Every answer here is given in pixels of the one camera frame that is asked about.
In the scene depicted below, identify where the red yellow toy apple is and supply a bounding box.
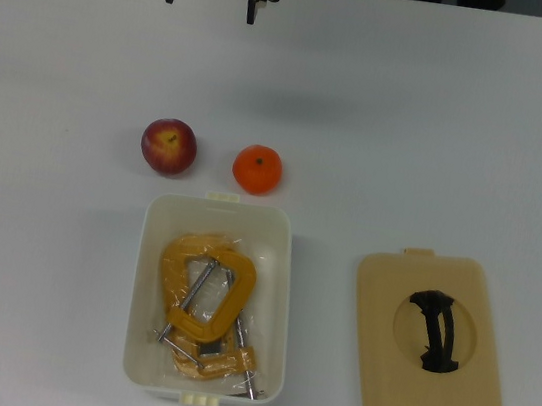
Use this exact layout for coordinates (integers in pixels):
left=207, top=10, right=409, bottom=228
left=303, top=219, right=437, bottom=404
left=136, top=114, right=203, bottom=181

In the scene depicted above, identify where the orange toy mandarin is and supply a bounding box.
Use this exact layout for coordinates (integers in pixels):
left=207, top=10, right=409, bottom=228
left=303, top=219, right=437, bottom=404
left=229, top=141, right=287, bottom=200

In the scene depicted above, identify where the white plastic box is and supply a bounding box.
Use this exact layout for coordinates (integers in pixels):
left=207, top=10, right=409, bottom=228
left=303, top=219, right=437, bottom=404
left=116, top=180, right=310, bottom=406

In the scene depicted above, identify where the beige plastic box lid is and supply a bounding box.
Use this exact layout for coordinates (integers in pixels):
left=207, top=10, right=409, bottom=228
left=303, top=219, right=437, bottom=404
left=337, top=239, right=524, bottom=406

